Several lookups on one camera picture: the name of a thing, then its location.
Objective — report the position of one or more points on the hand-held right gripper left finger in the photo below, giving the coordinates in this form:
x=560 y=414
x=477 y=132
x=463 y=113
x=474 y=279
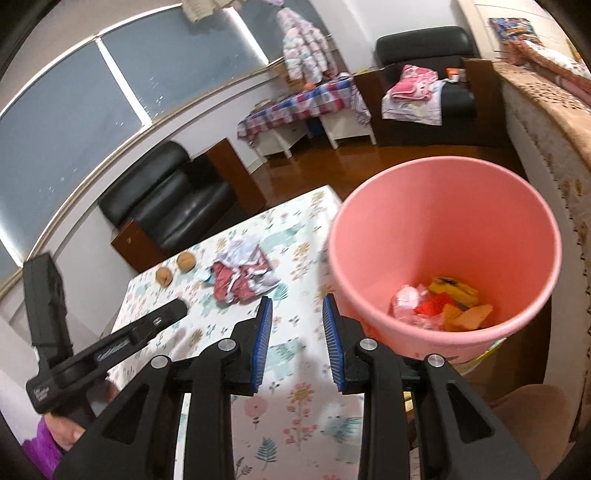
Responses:
x=263 y=346

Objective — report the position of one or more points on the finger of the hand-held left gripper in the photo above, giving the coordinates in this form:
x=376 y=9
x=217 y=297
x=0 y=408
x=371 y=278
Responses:
x=147 y=325

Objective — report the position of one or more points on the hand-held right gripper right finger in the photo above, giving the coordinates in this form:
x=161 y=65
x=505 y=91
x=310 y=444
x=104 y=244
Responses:
x=333 y=346

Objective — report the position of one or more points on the red foam net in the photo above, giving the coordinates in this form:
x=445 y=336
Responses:
x=431 y=307

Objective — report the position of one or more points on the pink plastic bucket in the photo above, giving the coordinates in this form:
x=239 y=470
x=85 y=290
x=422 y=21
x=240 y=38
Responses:
x=438 y=221

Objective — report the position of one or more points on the person's left forearm purple sleeve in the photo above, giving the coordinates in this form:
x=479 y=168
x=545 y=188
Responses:
x=41 y=454

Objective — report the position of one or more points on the person's left hand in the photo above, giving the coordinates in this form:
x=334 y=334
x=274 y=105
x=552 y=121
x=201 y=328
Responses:
x=69 y=434

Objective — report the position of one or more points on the red white crumpled wrapper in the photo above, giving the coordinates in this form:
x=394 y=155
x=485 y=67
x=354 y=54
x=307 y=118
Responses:
x=244 y=277

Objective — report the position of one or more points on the small pale blue wrapper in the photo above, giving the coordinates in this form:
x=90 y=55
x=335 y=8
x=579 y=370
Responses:
x=204 y=277

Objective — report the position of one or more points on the pink white plastic wrapper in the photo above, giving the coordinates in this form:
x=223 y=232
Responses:
x=408 y=302

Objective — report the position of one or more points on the table with floral tablecloth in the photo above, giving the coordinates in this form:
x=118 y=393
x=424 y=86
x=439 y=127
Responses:
x=286 y=258

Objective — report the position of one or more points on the black armchair with wooden sides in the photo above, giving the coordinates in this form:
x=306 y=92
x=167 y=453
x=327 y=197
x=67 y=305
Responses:
x=175 y=198

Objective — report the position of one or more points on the orange plastic wrapper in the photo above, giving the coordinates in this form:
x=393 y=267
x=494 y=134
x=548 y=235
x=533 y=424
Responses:
x=466 y=317

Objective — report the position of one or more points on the colourful cardboard box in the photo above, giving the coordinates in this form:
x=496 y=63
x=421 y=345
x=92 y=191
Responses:
x=485 y=355

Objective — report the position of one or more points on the large curved window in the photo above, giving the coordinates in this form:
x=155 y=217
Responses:
x=69 y=129

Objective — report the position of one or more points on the brown stool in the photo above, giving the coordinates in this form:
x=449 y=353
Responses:
x=526 y=429

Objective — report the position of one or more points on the white side table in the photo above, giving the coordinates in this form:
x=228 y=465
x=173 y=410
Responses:
x=341 y=129

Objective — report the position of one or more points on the plaid-covered side table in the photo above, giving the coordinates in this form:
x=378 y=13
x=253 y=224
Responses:
x=300 y=104

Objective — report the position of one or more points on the white printed cloth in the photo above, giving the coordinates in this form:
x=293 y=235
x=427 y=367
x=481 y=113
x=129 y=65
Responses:
x=415 y=110

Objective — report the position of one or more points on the pink printed garment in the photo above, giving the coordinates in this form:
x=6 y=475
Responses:
x=413 y=83

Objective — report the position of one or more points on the bed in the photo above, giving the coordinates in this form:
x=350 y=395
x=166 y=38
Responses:
x=554 y=152

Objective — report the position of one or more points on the small orange box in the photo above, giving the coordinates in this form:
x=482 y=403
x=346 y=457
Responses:
x=456 y=74

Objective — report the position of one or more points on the pink white puffer jacket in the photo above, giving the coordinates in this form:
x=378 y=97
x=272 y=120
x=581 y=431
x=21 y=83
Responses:
x=304 y=46

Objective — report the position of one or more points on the wide black leather armchair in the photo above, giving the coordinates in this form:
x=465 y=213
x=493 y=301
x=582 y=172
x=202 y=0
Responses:
x=425 y=46

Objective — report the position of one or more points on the brown floral blanket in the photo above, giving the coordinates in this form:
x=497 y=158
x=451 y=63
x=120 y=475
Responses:
x=554 y=115

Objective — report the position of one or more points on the beige hanging jacket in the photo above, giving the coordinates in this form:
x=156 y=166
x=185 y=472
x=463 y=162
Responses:
x=207 y=8

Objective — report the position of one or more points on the red white quilt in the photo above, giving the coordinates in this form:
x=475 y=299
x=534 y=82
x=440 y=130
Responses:
x=554 y=60

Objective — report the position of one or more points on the colourful printed cushion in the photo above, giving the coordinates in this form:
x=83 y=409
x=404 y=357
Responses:
x=512 y=28

